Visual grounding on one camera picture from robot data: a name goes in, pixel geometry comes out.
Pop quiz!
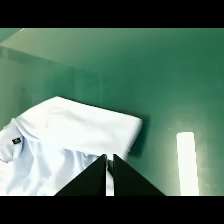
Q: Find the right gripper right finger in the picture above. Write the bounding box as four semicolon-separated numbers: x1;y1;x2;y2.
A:
112;153;166;197

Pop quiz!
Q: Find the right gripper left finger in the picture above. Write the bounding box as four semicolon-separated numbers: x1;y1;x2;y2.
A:
54;153;108;197

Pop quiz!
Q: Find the white T-shirt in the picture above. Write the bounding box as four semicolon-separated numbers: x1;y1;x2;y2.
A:
0;96;143;197

